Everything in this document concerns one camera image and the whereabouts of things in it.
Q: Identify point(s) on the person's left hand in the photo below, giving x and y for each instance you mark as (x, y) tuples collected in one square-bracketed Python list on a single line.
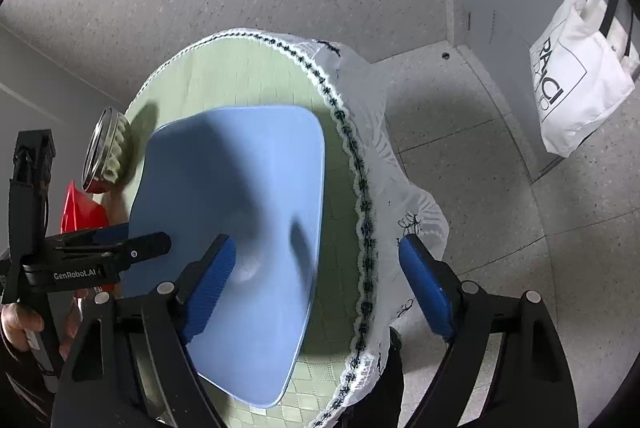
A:
[(17, 320)]

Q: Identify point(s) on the white tote bag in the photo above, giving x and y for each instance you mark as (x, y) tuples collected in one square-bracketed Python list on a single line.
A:
[(584, 65)]

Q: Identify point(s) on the green tablecloth with lace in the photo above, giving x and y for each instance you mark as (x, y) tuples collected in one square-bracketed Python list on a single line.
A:
[(350, 349)]

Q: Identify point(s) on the red plastic basin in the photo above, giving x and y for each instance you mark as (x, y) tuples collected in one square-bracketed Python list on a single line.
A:
[(81, 212)]

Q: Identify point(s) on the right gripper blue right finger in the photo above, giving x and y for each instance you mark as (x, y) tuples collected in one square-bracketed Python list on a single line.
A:
[(434, 285)]

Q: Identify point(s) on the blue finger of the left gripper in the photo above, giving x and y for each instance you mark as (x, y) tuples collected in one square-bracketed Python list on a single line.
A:
[(113, 234), (142, 248)]

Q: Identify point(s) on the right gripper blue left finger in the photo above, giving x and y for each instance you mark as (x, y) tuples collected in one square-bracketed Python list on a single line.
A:
[(200, 284)]

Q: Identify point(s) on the small steel bowl back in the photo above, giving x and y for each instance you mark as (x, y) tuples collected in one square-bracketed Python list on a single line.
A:
[(109, 153)]

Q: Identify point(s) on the blue square plastic plate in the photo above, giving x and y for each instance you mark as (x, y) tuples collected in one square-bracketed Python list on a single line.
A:
[(255, 174)]

